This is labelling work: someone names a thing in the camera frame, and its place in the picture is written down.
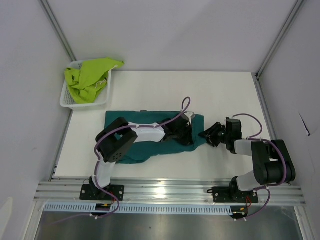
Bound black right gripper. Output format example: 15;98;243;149
198;122;230;147

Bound teal green shorts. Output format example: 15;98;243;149
104;111;206;164

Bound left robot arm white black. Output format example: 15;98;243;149
89;112;199;200

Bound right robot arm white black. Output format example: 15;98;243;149
198;118;296;202

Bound lime green shorts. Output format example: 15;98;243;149
64;57;125;104

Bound white plastic basket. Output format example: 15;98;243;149
59;69;113;111

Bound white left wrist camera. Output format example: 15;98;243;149
182;111;195;125

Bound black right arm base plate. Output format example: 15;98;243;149
206;186;259;204

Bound aluminium mounting rail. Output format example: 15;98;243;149
33;178;306;207

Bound right aluminium frame post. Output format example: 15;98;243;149
254;0;308;78

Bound aluminium frame post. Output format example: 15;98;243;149
38;0;77;62
254;0;308;78

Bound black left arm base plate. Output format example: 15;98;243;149
79;177;125;201

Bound slotted white cable duct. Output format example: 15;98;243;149
43;202;233;216

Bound left aluminium frame post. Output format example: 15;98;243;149
38;0;77;62

